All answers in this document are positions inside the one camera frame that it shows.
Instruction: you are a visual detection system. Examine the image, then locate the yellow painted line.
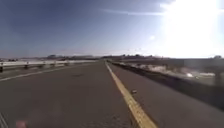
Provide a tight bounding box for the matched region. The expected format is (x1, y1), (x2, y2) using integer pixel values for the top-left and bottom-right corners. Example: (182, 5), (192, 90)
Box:
(104, 62), (159, 128)

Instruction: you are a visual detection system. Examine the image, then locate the grey asphalt road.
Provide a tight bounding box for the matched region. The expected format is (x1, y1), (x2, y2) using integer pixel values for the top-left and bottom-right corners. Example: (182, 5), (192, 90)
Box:
(0, 60), (224, 128)

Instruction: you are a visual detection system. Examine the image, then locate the dry scrub ground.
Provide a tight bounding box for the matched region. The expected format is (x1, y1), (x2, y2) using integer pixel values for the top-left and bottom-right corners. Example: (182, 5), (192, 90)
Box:
(113, 55), (224, 86)

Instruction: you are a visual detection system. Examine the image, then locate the white roadside guardrail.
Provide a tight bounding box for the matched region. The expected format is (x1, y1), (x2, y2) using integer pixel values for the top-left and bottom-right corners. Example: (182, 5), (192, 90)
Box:
(0, 59), (100, 72)

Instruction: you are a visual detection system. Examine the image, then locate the low concrete roadside wall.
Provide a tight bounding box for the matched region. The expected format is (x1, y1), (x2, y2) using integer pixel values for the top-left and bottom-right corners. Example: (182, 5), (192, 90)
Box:
(109, 60), (224, 112)

